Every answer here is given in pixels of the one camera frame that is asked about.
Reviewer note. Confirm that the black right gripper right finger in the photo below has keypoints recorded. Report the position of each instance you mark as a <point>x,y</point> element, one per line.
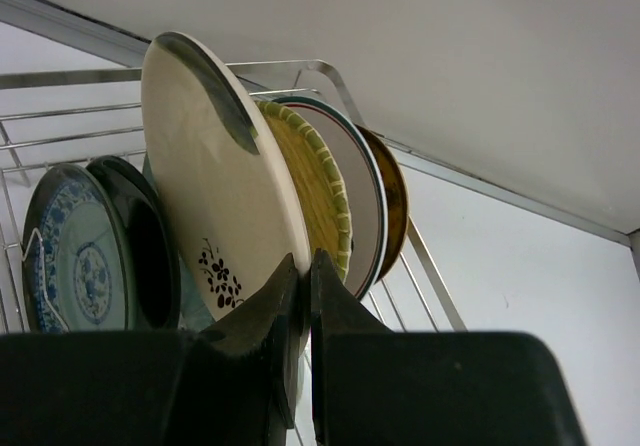
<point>374,386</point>

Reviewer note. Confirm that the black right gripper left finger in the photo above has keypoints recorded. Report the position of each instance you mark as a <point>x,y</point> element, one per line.
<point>232,384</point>

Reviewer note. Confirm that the glossy black plate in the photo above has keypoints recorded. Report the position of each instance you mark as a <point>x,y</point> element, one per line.
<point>128,190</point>

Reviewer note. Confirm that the yellow patterned plate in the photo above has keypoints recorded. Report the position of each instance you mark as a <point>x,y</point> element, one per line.
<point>397,199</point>

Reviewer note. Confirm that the woven bamboo round plate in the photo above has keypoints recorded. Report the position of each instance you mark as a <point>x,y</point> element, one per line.
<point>318,181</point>

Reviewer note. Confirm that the beige plate with writing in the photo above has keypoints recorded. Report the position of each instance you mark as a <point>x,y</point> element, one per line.
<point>223,181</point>

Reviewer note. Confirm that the blue and white plate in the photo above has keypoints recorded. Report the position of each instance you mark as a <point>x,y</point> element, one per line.
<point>77,270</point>

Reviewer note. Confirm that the white plate red pattern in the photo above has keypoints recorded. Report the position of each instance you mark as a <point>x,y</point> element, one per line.
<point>364,187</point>

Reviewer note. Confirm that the light green rectangular dish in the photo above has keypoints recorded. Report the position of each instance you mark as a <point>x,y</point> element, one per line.
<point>192,311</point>

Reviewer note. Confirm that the silver wire dish rack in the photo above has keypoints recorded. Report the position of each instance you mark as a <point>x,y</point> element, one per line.
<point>18,177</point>

